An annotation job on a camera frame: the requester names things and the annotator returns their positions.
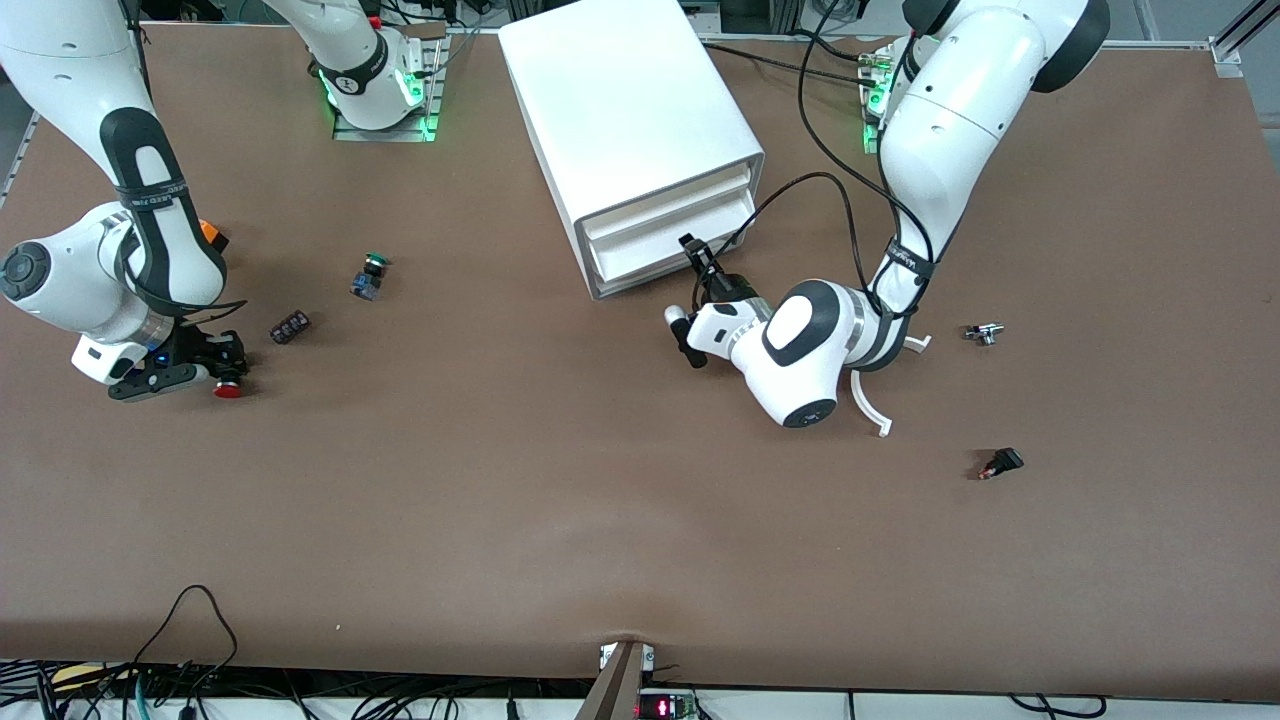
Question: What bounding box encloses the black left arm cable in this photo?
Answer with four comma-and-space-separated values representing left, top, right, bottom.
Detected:
714, 0, 937, 323

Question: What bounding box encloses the green push button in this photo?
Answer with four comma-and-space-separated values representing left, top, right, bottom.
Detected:
349, 253, 392, 303

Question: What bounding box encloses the aluminium frame profile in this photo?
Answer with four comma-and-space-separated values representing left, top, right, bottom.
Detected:
1207, 0, 1280, 69

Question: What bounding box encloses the black braided cable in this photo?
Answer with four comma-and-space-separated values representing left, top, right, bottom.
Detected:
698, 40, 879, 89

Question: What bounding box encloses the red digit display module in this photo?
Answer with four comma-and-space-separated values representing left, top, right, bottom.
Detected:
635, 687, 702, 720

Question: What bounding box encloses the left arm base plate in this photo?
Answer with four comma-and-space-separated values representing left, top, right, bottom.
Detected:
860, 45, 906, 157

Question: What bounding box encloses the white curved plastic arc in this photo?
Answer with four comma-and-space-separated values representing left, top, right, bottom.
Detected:
849, 333, 935, 440

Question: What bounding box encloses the brown camera mount post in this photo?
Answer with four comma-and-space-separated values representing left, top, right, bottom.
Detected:
574, 639, 657, 720

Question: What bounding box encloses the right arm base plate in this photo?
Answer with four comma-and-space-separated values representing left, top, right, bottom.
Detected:
332, 35, 444, 144

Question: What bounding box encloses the white plastic drawer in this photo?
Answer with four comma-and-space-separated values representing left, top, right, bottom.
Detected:
588, 192, 758, 277
583, 167, 754, 251
594, 235, 703, 297

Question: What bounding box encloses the black rocker switch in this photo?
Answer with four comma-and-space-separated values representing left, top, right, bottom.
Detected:
977, 446, 1027, 483

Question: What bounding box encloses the tangled floor cable bundle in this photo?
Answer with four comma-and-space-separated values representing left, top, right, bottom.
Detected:
0, 655, 601, 720

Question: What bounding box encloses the white drawer cabinet housing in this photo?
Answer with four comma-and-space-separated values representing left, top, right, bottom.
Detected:
497, 0, 767, 302

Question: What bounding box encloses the black looped table cable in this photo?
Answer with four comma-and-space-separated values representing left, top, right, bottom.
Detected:
130, 584, 242, 691

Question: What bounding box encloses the black cable under table edge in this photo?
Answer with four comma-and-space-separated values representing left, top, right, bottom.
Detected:
1003, 693, 1109, 720

